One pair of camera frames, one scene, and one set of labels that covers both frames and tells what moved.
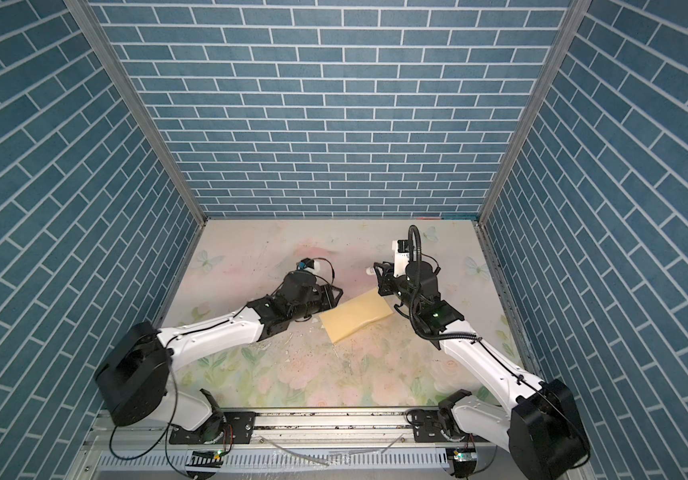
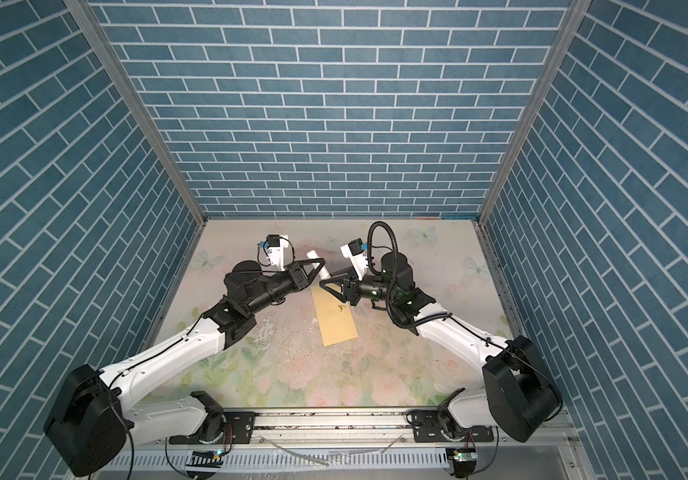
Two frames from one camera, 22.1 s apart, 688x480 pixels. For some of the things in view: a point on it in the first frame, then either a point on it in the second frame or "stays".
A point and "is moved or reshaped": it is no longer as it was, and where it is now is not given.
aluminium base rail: (291, 444) stays
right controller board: (464, 461) stays
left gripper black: (327, 293) to (295, 277)
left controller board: (206, 459) stays
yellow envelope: (354, 313) is moved or reshaped
